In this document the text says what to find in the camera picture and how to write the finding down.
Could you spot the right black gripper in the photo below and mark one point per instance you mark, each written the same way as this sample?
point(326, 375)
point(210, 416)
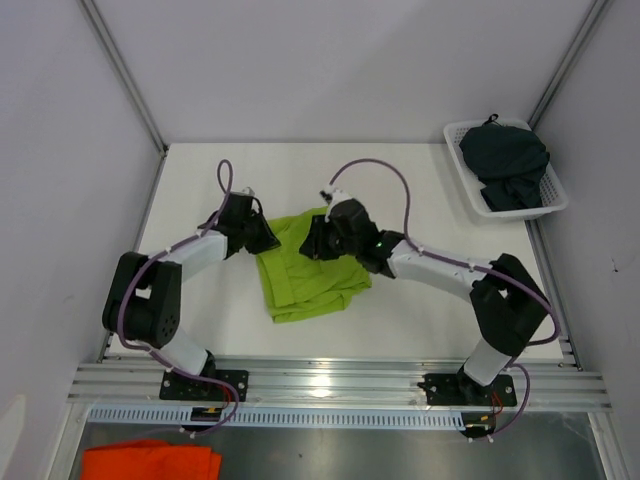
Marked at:
point(316, 245)

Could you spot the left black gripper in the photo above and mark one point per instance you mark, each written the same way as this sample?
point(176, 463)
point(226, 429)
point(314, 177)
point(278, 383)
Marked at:
point(268, 239)

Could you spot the lime green shorts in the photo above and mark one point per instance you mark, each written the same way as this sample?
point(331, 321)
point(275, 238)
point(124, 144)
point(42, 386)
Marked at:
point(296, 288)

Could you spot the dark navy shorts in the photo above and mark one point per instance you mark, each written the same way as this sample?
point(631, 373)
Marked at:
point(509, 161)

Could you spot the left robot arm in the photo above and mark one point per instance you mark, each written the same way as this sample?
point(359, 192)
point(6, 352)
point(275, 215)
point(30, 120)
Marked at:
point(143, 306)

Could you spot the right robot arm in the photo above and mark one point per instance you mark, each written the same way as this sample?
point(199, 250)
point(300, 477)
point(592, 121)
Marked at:
point(509, 306)

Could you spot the orange cloth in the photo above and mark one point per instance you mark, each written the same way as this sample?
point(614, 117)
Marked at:
point(150, 459)

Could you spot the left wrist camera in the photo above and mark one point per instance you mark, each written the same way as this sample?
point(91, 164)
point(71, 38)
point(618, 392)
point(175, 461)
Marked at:
point(248, 191)

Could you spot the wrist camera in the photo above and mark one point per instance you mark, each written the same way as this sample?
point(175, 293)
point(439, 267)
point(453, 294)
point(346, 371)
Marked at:
point(333, 196)
point(248, 191)

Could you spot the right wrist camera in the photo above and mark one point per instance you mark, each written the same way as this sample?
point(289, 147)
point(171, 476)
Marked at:
point(333, 196)

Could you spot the aluminium mounting rail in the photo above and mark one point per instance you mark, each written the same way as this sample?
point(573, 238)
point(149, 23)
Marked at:
point(337, 383)

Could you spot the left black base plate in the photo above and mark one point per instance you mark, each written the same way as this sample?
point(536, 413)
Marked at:
point(175, 387)

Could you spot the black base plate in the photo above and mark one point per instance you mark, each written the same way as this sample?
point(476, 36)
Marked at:
point(175, 387)
point(457, 389)

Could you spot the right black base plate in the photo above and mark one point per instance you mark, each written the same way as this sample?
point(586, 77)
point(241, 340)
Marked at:
point(457, 389)

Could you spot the white slotted cable duct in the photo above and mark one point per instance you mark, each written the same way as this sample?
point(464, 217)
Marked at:
point(413, 419)

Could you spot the left aluminium corner post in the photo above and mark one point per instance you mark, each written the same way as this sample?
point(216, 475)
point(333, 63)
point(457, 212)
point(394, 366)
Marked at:
point(123, 75)

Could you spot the aluminium corner post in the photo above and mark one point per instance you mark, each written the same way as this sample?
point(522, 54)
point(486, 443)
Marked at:
point(123, 75)
point(579, 41)

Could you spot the right aluminium corner post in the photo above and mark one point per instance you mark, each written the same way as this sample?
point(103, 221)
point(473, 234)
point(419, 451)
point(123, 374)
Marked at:
point(579, 41)

